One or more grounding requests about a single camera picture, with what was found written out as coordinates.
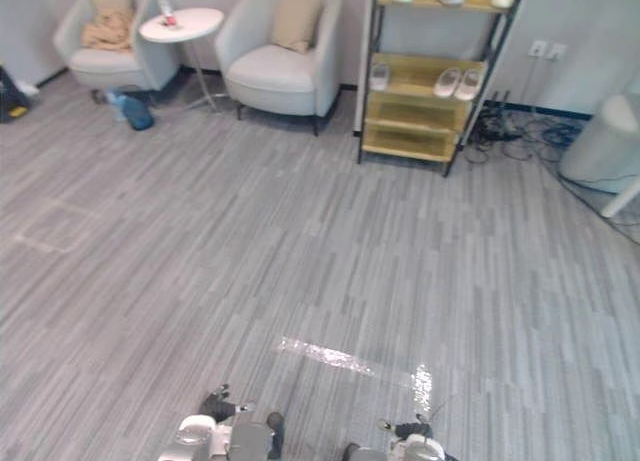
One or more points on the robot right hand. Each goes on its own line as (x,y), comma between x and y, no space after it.
(412,429)

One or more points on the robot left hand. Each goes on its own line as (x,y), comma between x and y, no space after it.
(218,408)

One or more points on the robot right silver arm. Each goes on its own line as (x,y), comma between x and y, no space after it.
(422,448)

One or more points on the robot left silver arm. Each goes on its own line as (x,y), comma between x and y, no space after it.
(197,438)

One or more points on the clear tape strip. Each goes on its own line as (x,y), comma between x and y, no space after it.
(325,355)
(422,386)

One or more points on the robot left silver leg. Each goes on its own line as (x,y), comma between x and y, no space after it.
(252,438)

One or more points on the robot silver leg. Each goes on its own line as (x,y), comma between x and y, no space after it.
(362,453)
(252,438)

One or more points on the robot right silver leg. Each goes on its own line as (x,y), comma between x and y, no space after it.
(362,453)

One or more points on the blue water jug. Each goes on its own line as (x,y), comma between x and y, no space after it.
(134,110)

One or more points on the white table leg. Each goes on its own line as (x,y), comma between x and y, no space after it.
(622,198)

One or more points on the white cylindrical bin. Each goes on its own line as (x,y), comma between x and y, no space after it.
(597,146)

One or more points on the grey armchair with blanket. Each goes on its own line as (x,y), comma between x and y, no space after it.
(107,63)

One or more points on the white cloth bundle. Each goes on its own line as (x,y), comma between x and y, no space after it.
(28,88)

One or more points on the black and yellow bag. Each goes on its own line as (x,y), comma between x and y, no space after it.
(10,98)

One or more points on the round white side table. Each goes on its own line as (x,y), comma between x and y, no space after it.
(180,23)

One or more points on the beige crumpled blanket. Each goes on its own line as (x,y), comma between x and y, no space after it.
(107,31)

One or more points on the large beige cushion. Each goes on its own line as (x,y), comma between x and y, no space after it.
(296,18)

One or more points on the plastic bottle with red label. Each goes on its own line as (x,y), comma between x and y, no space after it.
(166,8)

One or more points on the small beige cushion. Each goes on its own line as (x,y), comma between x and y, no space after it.
(111,0)

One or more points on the black frame wooden shelf rack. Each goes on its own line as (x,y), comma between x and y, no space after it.
(417,108)

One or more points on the white wall socket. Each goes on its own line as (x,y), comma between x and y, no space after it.
(538,49)

